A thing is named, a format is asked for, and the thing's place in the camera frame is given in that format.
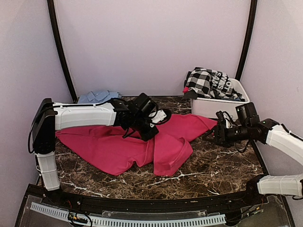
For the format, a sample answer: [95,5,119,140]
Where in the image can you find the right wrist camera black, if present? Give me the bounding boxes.
[236,102,260,126]

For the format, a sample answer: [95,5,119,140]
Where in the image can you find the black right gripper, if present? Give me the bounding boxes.
[203,123,250,148]

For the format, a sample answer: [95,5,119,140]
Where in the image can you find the black white checkered shirt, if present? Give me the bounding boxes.
[183,68,214,99]

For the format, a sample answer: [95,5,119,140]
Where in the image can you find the folded light blue shirt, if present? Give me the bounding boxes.
[78,90,121,104]

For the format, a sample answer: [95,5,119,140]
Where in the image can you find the left black corner post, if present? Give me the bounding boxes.
[47,0,77,102]

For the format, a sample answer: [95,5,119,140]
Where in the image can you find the right black corner post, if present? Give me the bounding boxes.
[235,0,258,81]

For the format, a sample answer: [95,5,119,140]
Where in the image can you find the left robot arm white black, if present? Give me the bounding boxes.
[27,93,167,206]

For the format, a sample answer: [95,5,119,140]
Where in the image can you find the white slotted cable duct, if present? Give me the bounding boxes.
[30,202,226,227]

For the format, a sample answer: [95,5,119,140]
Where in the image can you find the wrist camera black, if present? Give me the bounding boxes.
[236,102,260,126]
[134,93,156,117]

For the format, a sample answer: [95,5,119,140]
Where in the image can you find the black shirt white lettering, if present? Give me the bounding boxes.
[209,70,242,100]

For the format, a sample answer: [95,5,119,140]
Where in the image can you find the black corner post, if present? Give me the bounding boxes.
[235,0,258,81]
[47,0,77,102]

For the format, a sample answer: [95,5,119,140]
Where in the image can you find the black curved front rail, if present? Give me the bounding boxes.
[44,190,261,213]

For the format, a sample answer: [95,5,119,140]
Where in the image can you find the pink trousers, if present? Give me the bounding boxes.
[56,114,217,176]

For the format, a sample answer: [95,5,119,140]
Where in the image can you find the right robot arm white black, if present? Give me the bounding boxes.
[211,119,303,205]

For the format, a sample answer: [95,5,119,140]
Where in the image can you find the white plastic laundry bin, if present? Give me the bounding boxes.
[190,79,250,120]

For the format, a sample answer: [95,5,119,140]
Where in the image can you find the dark blue garment in bin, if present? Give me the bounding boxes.
[234,95,246,102]

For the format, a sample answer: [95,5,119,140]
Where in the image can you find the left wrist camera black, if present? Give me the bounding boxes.
[134,93,156,117]

